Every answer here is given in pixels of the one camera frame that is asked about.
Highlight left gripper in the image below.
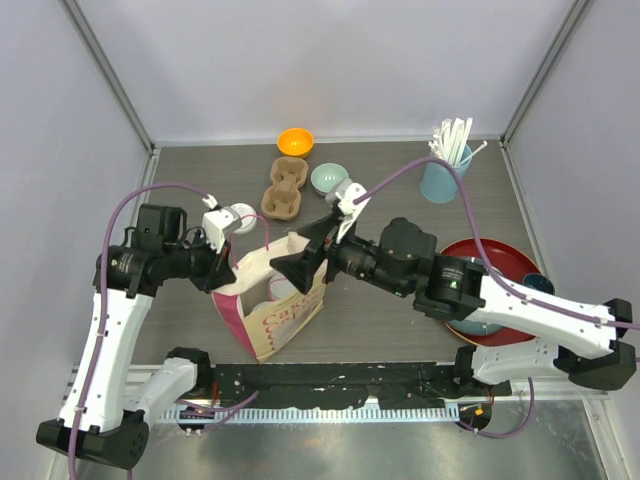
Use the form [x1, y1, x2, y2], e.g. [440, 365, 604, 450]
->
[164, 228, 237, 294]

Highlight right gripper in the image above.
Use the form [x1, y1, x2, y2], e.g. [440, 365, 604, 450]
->
[271, 210, 410, 297]

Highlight white cup lid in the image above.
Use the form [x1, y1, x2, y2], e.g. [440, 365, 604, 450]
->
[268, 273, 296, 301]
[231, 203, 258, 235]
[251, 301, 273, 314]

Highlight pink paper gift bag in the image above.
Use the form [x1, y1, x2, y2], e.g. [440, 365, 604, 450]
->
[211, 232, 326, 363]

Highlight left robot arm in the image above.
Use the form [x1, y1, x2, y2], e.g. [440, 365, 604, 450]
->
[36, 204, 242, 470]

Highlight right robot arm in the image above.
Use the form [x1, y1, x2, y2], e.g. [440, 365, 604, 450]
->
[270, 214, 637, 395]

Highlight cardboard cup carrier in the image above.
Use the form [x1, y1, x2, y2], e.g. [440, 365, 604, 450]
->
[261, 157, 308, 221]

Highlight light green bowl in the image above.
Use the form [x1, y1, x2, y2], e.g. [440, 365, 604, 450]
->
[310, 163, 349, 196]

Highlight orange bowl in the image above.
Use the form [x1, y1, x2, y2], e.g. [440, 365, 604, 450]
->
[276, 127, 314, 159]

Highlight blue straw holder cup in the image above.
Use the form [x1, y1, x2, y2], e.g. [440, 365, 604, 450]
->
[420, 145, 472, 203]

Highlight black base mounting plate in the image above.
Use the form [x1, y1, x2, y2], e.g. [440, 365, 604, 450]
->
[209, 362, 512, 410]

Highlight blue plate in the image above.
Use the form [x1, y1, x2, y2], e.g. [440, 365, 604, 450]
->
[447, 254, 511, 336]

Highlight white wrapped straws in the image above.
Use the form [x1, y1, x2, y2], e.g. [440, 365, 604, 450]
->
[428, 117, 488, 167]

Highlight red round tray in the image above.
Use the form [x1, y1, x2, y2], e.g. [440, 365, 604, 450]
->
[441, 238, 541, 346]

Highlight dark blue mug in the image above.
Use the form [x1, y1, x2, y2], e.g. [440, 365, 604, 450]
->
[522, 272, 555, 295]

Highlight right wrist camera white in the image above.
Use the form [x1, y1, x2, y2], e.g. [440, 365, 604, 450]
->
[325, 178, 369, 244]

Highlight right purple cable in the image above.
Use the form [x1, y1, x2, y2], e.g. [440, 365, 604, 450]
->
[349, 155, 640, 441]

